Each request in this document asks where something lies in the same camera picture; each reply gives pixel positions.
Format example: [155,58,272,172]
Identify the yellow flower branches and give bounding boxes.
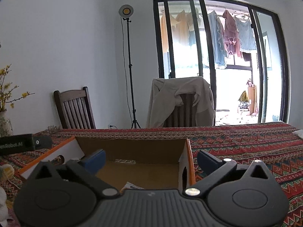
[1,65,34,112]

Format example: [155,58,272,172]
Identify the patterned red tablecloth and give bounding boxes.
[1,122,302,226]

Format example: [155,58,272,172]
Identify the chair with beige jacket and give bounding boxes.
[163,93,197,128]

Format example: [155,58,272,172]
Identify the beige jacket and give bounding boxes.
[146,76,215,128]

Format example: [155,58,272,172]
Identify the snack packet inside box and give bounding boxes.
[121,182,144,192]

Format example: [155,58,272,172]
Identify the black framed glass door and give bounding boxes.
[153,0,289,126]

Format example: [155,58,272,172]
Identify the small patterned tissue pouch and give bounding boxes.
[47,126,62,134]

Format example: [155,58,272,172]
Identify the black light stand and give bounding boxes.
[119,4,141,129]

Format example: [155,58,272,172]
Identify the orange cardboard box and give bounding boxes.
[17,136,195,191]

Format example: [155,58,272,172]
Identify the dark wooden chair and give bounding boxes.
[53,87,96,129]

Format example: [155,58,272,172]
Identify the floral ceramic vase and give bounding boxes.
[0,111,13,137]

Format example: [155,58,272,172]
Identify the hanging laundry clothes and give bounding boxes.
[170,8,256,70]

